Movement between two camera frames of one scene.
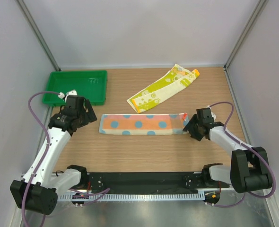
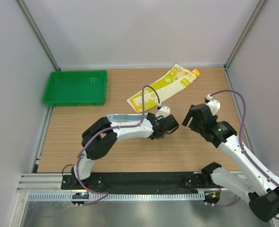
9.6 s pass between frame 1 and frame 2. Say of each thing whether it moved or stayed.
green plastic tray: stayed
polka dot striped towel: moved
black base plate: stayed
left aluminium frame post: stayed
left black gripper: moved
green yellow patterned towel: stayed
